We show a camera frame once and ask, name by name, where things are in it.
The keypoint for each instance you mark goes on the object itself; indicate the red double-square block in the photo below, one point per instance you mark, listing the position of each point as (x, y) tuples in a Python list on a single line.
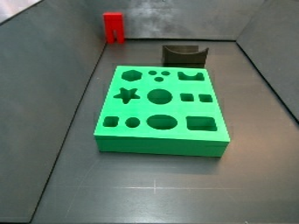
[(113, 23)]

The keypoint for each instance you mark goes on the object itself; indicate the green shape-sorting board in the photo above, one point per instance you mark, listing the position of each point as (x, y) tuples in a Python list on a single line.
[(161, 111)]

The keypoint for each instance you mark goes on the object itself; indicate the black curved holder stand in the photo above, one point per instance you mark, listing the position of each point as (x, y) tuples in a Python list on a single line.
[(184, 56)]

